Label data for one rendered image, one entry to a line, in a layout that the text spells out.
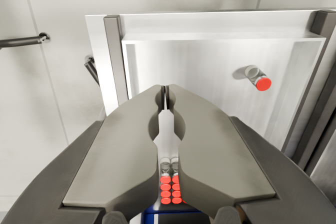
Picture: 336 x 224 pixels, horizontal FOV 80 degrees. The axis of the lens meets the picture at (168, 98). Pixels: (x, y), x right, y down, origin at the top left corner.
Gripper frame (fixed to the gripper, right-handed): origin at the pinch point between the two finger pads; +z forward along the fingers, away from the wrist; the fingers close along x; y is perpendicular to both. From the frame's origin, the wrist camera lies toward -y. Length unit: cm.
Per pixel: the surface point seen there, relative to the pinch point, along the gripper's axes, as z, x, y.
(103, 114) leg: 71, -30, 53
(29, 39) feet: 98, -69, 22
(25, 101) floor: 106, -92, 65
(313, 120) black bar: 16.8, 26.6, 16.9
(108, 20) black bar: 15.8, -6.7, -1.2
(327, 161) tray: 17.5, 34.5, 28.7
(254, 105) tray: 17.6, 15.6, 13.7
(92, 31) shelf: 17.9, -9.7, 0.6
